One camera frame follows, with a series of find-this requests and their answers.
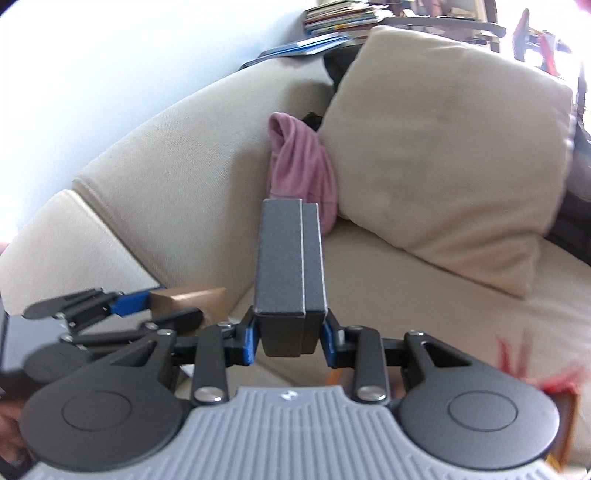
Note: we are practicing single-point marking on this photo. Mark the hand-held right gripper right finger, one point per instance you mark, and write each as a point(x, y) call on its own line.
point(328, 346)

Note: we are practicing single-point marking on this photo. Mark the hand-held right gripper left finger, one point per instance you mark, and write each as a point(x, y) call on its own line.
point(250, 344)

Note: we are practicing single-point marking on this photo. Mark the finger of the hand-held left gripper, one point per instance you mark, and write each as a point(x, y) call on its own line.
point(131, 302)
point(182, 321)

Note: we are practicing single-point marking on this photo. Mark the tan box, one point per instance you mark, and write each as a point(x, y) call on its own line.
point(189, 300)

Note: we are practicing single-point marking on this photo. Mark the dark grey box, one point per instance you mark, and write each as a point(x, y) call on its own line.
point(286, 277)

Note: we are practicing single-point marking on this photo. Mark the orange cardboard box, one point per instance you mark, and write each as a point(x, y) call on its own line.
point(571, 415)

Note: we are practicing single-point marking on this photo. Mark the beige sofa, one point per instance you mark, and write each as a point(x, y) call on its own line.
point(161, 184)

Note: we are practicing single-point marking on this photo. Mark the pink knit garment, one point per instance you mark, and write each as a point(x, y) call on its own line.
point(300, 170)

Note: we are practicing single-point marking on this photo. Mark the beige cushion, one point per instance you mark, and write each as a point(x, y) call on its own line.
point(452, 152)

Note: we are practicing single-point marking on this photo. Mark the black jacket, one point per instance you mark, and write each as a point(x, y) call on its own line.
point(575, 221)

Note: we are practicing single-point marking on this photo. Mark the blue book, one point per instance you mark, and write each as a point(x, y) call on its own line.
point(300, 46)

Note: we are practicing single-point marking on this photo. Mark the stack of books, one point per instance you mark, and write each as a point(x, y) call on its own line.
point(341, 16)

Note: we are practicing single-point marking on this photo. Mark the grey side table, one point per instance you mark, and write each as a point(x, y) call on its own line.
point(443, 23)

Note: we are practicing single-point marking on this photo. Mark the black chair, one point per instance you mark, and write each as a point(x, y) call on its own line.
point(535, 37)

